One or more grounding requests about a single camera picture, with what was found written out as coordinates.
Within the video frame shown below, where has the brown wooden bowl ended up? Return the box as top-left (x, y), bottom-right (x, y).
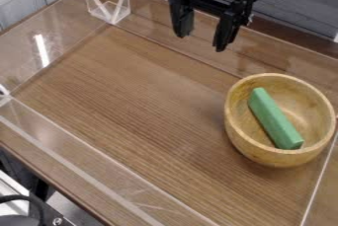
top-left (224, 73), bottom-right (337, 168)

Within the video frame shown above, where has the grey sofa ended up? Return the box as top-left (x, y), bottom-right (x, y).
top-left (238, 0), bottom-right (338, 39)

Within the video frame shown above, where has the black metal bracket with bolt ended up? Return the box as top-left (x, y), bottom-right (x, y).
top-left (30, 202), bottom-right (77, 226)

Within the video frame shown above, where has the green rectangular block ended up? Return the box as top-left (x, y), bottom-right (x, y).
top-left (249, 88), bottom-right (304, 150)

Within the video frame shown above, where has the clear acrylic corner bracket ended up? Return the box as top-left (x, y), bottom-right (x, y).
top-left (86, 0), bottom-right (131, 25)

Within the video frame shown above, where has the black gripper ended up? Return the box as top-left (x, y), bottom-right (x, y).
top-left (169, 0), bottom-right (257, 52)

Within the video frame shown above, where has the black cable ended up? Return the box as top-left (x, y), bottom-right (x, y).
top-left (0, 193), bottom-right (49, 226)

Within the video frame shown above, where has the clear acrylic front wall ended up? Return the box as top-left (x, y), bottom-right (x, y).
top-left (0, 96), bottom-right (220, 226)

